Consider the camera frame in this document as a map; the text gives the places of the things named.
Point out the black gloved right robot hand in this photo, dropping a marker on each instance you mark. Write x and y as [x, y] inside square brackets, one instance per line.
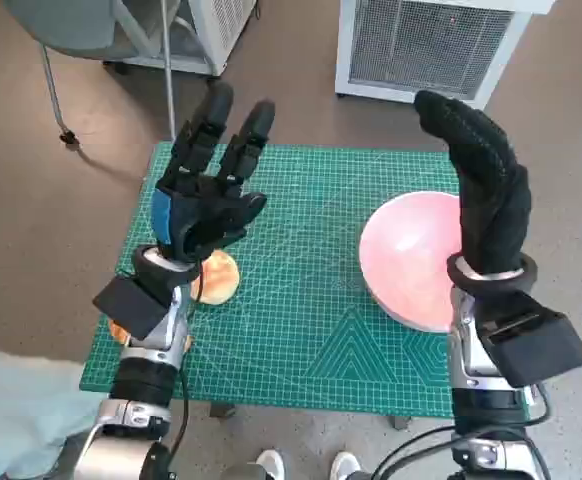
[491, 200]

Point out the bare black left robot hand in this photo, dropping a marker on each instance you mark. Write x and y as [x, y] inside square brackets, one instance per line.
[206, 215]

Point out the round toy bread bun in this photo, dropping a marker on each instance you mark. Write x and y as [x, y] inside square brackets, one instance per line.
[221, 280]

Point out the pink bowl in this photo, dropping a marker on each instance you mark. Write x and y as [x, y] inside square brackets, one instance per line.
[406, 260]

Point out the long striped toy bread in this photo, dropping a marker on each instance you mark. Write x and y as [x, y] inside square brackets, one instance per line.
[118, 331]

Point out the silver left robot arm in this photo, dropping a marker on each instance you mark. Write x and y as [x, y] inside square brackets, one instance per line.
[146, 372]

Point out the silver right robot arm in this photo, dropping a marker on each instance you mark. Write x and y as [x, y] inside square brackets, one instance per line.
[486, 400]

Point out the green cutting mat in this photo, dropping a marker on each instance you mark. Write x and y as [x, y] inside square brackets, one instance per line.
[296, 300]

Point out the grey metal pole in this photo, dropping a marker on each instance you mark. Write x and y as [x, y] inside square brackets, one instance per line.
[169, 75]

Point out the large white mesh cabinet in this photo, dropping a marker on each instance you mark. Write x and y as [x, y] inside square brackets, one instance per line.
[421, 50]

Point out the white wheeled cabinet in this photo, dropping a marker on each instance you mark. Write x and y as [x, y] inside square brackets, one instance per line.
[226, 30]

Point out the black table foot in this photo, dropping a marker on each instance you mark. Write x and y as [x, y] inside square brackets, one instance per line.
[402, 422]
[223, 410]

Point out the grey chair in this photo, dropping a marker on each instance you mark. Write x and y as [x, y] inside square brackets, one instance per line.
[71, 25]

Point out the white shoe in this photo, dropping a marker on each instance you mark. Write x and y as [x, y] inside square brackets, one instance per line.
[271, 465]
[345, 466]

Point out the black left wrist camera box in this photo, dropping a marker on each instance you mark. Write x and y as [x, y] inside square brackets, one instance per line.
[131, 307]

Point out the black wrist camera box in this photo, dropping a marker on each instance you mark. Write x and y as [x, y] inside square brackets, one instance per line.
[541, 345]
[131, 307]

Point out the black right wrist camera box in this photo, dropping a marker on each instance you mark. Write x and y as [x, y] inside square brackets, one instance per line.
[541, 345]

